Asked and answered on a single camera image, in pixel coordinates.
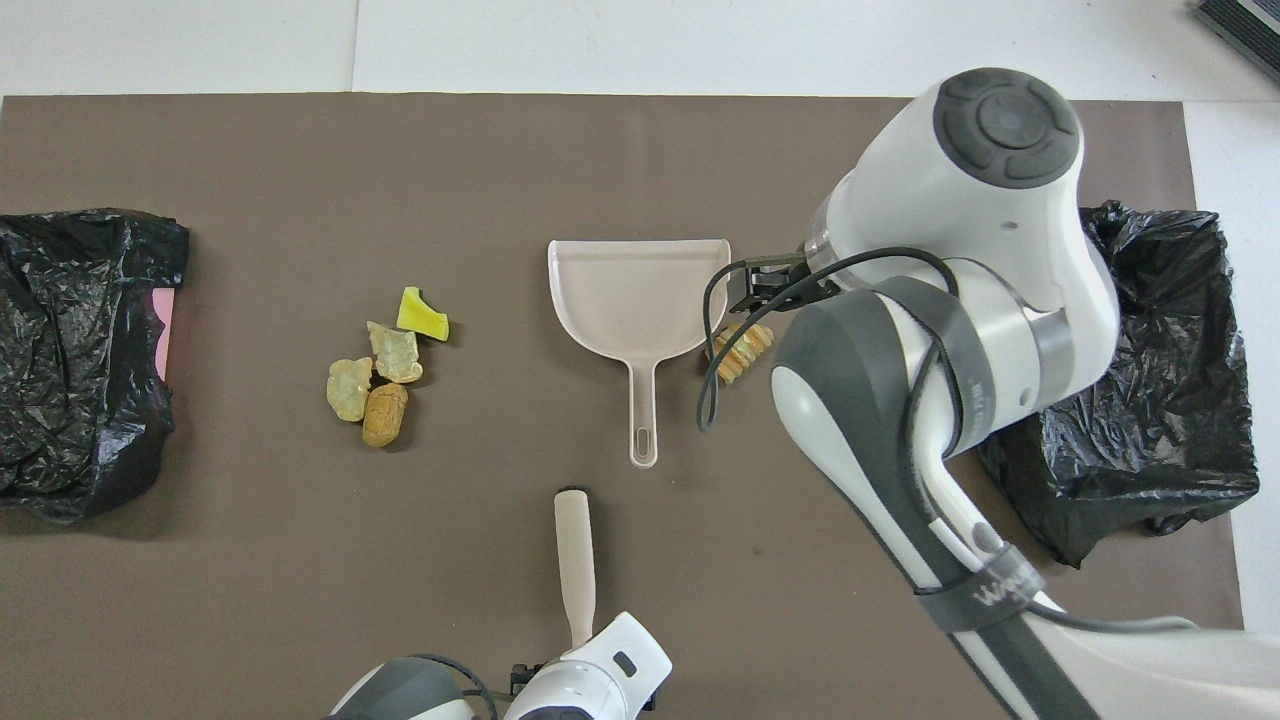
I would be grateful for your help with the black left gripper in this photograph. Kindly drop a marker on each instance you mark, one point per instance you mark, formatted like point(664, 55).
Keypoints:
point(527, 680)

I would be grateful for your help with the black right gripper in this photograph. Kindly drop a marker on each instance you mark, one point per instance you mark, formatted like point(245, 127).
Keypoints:
point(795, 275)

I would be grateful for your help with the striped toy croissant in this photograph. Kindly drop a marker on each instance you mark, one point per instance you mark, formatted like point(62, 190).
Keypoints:
point(746, 348)

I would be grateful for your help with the beige plastic dustpan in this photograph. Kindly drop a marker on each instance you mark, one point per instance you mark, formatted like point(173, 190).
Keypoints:
point(630, 300)

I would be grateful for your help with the brown toy bread roll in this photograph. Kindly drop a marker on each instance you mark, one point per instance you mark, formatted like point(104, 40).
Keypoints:
point(385, 416)

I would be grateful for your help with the pale toy bread piece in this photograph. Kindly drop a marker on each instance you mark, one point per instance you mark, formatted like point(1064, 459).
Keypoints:
point(395, 352)
point(349, 389)

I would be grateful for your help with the yellow sponge wedge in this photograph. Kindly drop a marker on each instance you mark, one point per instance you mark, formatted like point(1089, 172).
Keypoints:
point(420, 313)

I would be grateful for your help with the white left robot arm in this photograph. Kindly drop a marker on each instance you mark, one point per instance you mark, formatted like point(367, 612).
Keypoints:
point(600, 670)

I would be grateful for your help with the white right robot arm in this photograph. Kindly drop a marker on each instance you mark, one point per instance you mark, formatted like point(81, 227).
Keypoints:
point(950, 200)

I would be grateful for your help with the black plastic trash bag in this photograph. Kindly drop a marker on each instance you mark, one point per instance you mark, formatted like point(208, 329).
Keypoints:
point(1170, 400)
point(70, 360)

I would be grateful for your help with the pink plastic bin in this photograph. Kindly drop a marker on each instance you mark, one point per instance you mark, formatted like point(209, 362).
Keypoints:
point(168, 335)

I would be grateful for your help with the brown table mat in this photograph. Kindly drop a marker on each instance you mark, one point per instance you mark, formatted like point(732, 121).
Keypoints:
point(250, 560)

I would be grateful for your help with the dark ribbed panel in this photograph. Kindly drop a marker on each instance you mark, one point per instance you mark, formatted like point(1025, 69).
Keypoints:
point(1245, 25)

